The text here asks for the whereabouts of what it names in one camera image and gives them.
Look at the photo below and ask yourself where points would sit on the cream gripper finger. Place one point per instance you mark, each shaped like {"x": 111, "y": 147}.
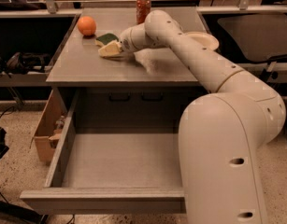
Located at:
{"x": 111, "y": 49}

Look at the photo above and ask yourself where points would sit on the red soda can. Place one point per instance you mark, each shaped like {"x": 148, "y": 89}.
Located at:
{"x": 143, "y": 8}

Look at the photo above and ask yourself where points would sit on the black right drawer handle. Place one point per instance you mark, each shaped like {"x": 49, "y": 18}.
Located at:
{"x": 152, "y": 96}

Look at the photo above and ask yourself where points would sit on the orange fruit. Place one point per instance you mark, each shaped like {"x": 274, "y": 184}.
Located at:
{"x": 86, "y": 25}

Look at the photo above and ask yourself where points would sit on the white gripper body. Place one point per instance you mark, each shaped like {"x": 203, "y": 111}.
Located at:
{"x": 128, "y": 42}

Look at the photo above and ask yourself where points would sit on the left grey shelf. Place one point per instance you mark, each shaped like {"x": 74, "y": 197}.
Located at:
{"x": 35, "y": 31}

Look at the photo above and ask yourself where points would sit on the black left drawer handle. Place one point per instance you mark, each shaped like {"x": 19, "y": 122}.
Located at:
{"x": 119, "y": 97}

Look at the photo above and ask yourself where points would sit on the black headphones on shelf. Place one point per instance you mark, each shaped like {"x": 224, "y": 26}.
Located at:
{"x": 25, "y": 62}

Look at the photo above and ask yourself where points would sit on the white bowl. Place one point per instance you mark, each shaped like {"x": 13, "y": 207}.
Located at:
{"x": 203, "y": 40}

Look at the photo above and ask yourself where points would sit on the black drawer handle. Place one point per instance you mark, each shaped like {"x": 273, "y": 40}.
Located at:
{"x": 119, "y": 97}
{"x": 152, "y": 96}

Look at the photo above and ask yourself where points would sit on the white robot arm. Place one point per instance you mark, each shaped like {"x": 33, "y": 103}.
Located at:
{"x": 219, "y": 132}

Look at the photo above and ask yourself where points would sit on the open grey top drawer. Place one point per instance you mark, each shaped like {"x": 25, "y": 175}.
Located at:
{"x": 115, "y": 158}

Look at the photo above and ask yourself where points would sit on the cardboard box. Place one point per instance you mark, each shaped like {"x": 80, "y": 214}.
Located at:
{"x": 49, "y": 128}

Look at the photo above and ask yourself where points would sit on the green yellow sponge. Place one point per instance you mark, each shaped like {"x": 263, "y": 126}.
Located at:
{"x": 103, "y": 40}

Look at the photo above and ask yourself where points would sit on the grey cabinet with counter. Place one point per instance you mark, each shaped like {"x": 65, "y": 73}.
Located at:
{"x": 79, "y": 64}

